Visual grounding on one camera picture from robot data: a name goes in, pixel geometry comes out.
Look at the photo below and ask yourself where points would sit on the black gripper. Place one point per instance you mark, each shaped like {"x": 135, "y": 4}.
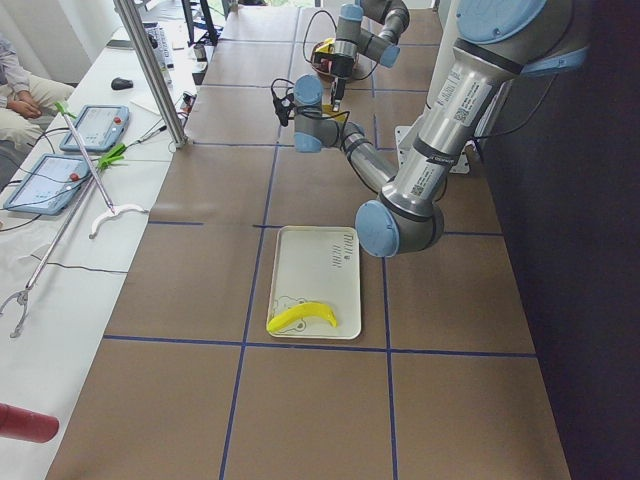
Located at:
{"x": 341, "y": 66}

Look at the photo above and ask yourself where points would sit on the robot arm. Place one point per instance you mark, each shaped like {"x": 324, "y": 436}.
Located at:
{"x": 496, "y": 42}
{"x": 368, "y": 28}

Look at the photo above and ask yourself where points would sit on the brown wicker basket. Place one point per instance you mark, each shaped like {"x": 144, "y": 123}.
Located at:
{"x": 321, "y": 63}

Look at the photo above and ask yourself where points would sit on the white bear tray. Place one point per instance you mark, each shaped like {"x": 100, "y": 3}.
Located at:
{"x": 317, "y": 264}

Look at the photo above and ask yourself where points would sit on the black computer mouse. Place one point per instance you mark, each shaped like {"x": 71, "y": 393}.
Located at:
{"x": 118, "y": 84}

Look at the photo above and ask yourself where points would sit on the far teach pendant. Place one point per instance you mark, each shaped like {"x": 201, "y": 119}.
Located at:
{"x": 100, "y": 126}

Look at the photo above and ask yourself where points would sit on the teach pendant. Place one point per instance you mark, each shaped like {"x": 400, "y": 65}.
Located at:
{"x": 100, "y": 126}
{"x": 49, "y": 186}

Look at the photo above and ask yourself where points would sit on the near teach pendant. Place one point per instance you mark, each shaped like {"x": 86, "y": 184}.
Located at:
{"x": 49, "y": 186}

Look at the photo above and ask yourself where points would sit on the seated person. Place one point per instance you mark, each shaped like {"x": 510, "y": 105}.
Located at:
{"x": 24, "y": 98}

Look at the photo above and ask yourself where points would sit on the red cylinder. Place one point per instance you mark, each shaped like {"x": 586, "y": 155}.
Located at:
{"x": 27, "y": 425}

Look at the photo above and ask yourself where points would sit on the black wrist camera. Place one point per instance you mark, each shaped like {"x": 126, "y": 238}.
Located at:
{"x": 283, "y": 107}

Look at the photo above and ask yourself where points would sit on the aluminium frame post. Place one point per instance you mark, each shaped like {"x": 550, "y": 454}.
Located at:
{"x": 137, "y": 34}

